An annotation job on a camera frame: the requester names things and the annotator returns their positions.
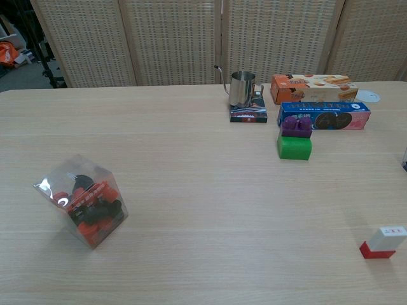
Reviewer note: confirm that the dark patterned flat box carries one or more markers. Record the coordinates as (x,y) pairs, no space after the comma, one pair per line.
(249,114)

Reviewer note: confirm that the stainless steel gooseneck pitcher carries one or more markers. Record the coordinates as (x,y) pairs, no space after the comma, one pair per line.
(241,90)

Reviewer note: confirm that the green toy block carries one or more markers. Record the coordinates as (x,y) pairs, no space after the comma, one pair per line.
(294,147)

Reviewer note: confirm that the purple toy block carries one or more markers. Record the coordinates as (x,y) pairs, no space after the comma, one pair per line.
(295,130)

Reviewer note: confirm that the wooden rattan folding screen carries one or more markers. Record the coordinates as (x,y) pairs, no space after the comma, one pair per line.
(175,41)

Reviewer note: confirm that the orange biscuit box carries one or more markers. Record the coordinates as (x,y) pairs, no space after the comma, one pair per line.
(313,90)

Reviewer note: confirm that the clear plastic box of caps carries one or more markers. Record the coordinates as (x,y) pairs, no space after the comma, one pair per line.
(86,206)

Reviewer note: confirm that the blue and pink cookie box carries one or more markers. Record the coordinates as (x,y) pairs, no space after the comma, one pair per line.
(334,119)

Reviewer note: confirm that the white round lid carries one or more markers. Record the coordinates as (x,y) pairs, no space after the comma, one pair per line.
(369,96)

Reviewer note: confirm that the black tripod stand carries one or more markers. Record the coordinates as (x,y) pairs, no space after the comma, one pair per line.
(47,68)

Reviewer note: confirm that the clear container with dark contents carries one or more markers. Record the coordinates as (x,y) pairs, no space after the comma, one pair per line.
(404,160)

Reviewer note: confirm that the orange bag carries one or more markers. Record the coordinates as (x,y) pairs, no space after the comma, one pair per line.
(8,54)

